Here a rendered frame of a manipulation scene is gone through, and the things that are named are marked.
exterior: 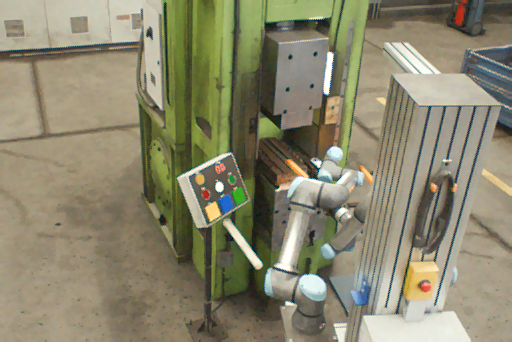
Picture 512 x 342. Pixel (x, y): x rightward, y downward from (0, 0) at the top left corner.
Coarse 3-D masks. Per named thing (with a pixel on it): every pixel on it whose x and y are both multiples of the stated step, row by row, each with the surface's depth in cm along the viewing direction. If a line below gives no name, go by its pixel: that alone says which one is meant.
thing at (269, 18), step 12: (276, 0) 292; (288, 0) 295; (300, 0) 297; (312, 0) 301; (324, 0) 304; (276, 12) 294; (288, 12) 297; (300, 12) 300; (312, 12) 303; (324, 12) 307
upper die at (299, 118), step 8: (264, 112) 328; (296, 112) 313; (304, 112) 315; (312, 112) 318; (272, 120) 321; (280, 120) 312; (288, 120) 313; (296, 120) 316; (304, 120) 318; (280, 128) 314
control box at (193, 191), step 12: (228, 156) 301; (204, 168) 289; (216, 168) 294; (228, 168) 300; (180, 180) 285; (192, 180) 283; (204, 180) 288; (216, 180) 294; (228, 180) 299; (240, 180) 305; (192, 192) 282; (216, 192) 292; (228, 192) 298; (192, 204) 286; (204, 204) 286; (240, 204) 303; (192, 216) 289; (204, 216) 285
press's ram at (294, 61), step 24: (264, 24) 315; (264, 48) 302; (288, 48) 291; (312, 48) 298; (264, 72) 308; (288, 72) 298; (312, 72) 305; (264, 96) 313; (288, 96) 306; (312, 96) 313
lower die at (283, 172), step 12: (264, 144) 359; (276, 144) 359; (264, 156) 347; (276, 156) 346; (288, 156) 345; (264, 168) 343; (276, 168) 335; (288, 168) 334; (300, 168) 335; (276, 180) 331
